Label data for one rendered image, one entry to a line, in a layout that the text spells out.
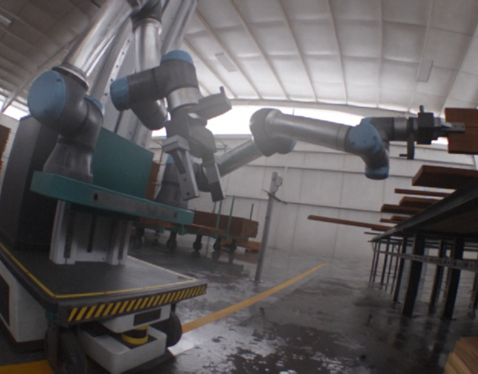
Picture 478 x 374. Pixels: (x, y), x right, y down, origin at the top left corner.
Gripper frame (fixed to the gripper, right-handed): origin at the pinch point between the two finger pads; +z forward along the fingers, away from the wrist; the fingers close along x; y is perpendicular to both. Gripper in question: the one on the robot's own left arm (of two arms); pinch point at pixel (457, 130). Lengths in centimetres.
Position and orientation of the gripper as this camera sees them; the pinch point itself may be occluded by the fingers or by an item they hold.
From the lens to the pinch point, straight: 86.9
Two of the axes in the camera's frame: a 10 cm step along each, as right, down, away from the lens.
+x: 5.5, 2.3, 8.0
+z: 8.2, 0.5, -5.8
